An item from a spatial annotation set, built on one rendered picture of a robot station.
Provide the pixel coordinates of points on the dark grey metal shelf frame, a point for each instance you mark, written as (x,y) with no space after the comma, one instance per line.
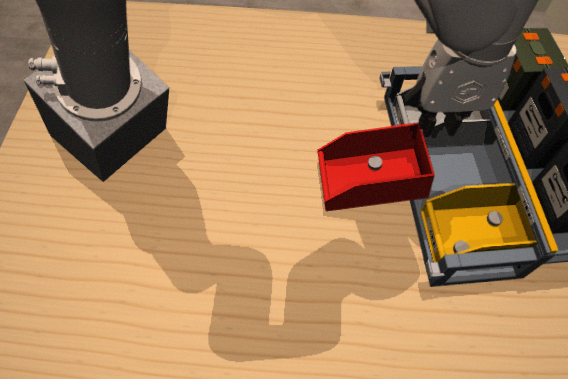
(459,166)

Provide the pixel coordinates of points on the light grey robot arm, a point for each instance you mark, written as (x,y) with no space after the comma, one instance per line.
(90,41)

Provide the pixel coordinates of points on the red bin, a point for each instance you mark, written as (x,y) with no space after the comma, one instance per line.
(406,173)

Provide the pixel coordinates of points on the yellow long thin bar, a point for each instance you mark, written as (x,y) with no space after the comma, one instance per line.
(527,181)

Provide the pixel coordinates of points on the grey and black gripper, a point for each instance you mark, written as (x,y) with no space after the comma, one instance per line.
(456,83)

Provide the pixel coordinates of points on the yellow open bin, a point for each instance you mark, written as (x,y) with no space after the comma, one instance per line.
(461,215)

